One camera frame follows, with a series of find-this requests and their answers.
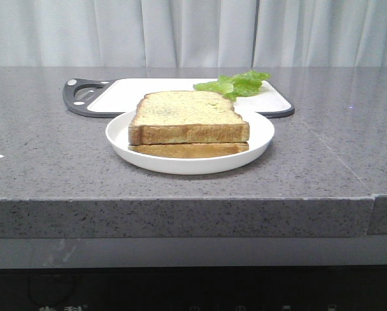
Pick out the toast bread slice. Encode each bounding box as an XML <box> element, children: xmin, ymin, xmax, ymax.
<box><xmin>128</xmin><ymin>91</ymin><xmax>250</xmax><ymax>146</ymax></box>
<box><xmin>128</xmin><ymin>143</ymin><xmax>249</xmax><ymax>159</ymax></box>

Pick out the green lettuce leaf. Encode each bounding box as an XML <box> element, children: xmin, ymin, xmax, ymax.
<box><xmin>193</xmin><ymin>70</ymin><xmax>271</xmax><ymax>102</ymax></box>

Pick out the white round plate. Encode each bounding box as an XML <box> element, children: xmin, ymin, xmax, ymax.
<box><xmin>105</xmin><ymin>111</ymin><xmax>275</xmax><ymax>175</ymax></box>

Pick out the white cutting board black rim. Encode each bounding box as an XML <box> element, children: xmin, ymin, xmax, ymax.
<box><xmin>62</xmin><ymin>78</ymin><xmax>295</xmax><ymax>118</ymax></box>

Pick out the grey white curtain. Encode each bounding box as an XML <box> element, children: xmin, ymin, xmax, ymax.
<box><xmin>0</xmin><ymin>1</ymin><xmax>387</xmax><ymax>67</ymax></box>

